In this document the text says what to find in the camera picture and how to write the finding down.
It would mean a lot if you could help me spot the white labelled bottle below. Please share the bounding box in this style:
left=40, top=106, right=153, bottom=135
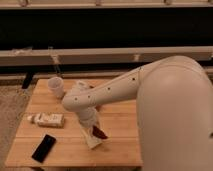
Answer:
left=27, top=113, right=65, bottom=128

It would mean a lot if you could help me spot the orange bowl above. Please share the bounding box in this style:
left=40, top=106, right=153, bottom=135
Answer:
left=71, top=84, right=102, bottom=111

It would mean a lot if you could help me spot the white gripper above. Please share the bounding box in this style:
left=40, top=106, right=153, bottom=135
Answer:
left=77, top=107, right=100, bottom=141

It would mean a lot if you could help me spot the black smartphone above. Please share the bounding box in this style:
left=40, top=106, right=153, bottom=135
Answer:
left=32, top=135, right=56, bottom=163

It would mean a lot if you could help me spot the white plastic cup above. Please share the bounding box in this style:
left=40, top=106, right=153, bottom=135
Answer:
left=47, top=77, right=64, bottom=98

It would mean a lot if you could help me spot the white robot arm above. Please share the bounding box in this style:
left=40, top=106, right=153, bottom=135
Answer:
left=62, top=56, right=213, bottom=171

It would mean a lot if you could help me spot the wooden cutting board table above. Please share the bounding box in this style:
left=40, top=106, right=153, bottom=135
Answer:
left=5, top=79, right=142, bottom=167

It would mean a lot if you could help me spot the black bracket foot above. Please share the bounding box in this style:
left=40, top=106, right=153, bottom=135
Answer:
left=22, top=72, right=35, bottom=89

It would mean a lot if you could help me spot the grey metal rail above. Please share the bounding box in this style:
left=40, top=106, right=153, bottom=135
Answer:
left=0, top=46, right=213, bottom=66

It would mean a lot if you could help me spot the white sponge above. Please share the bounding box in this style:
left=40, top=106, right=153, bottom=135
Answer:
left=85, top=128, right=102, bottom=149

